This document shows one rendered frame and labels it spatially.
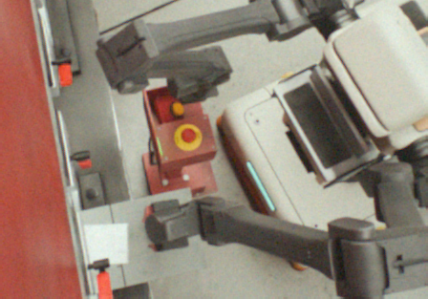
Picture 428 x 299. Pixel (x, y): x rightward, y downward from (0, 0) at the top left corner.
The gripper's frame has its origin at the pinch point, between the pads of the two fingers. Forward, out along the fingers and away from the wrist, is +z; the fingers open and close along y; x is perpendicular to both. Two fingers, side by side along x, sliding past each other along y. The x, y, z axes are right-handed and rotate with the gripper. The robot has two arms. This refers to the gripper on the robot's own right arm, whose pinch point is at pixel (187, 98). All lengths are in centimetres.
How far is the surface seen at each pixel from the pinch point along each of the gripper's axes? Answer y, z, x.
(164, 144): 8.4, 4.0, 10.1
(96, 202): 31.1, -3.6, 22.5
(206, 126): -3.4, 1.4, 8.2
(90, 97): 26.0, -1.6, -4.4
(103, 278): 40, -41, 42
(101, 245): 33.7, -13.1, 33.3
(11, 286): 58, -105, 44
